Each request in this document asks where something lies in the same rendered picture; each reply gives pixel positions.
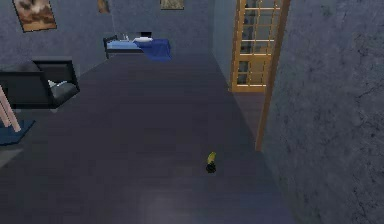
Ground bed with black frame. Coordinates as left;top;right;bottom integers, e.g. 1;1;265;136
102;34;148;60

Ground blue blanket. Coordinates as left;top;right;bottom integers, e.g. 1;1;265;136
134;38;174;63

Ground brown framed wall picture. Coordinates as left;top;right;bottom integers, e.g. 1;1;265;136
12;0;58;34

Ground small brown framed picture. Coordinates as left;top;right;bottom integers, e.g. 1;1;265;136
97;0;111;15

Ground yellow-green and black small object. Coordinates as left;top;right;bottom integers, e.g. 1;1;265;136
205;151;218;175

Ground blue floor cloth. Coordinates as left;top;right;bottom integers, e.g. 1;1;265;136
0;119;36;147

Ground white pillow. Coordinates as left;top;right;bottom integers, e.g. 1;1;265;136
132;36;155;44

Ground wooden door frame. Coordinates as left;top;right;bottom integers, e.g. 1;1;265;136
254;0;292;153

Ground wooden lattice room door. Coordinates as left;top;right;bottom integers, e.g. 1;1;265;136
228;0;285;94

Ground grey-green framed wall picture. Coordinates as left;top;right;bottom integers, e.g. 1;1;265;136
159;0;185;11

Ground grey cushion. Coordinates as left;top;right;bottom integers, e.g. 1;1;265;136
47;79;80;102

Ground black armchair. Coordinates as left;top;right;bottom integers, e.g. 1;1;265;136
0;59;81;111

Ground pink wooden stand legs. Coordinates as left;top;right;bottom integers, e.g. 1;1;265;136
0;84;22;133

